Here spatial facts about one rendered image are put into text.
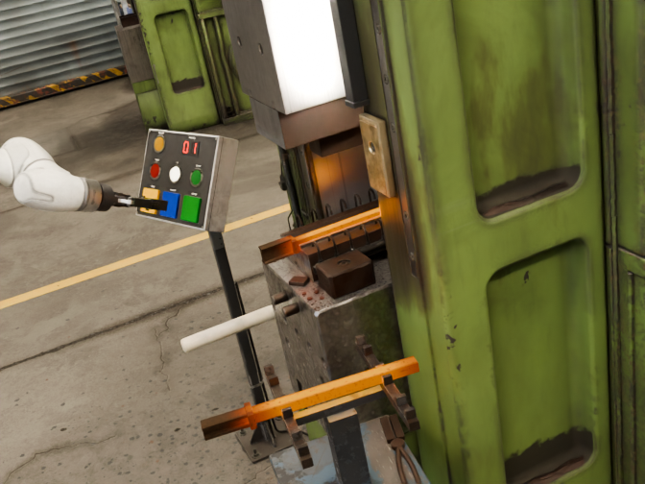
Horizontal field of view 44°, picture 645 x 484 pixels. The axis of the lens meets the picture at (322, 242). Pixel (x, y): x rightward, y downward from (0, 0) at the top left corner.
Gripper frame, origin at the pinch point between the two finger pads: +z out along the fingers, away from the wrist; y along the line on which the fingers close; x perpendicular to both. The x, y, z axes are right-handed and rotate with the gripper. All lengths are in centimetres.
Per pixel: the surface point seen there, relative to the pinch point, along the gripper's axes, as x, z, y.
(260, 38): 42, -19, 52
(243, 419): -36, -30, 76
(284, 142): 21, -7, 53
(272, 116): 26, -8, 49
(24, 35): 139, 306, -682
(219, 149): 18.6, 14.1, 6.9
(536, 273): 0, 31, 102
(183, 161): 13.5, 13.2, -7.1
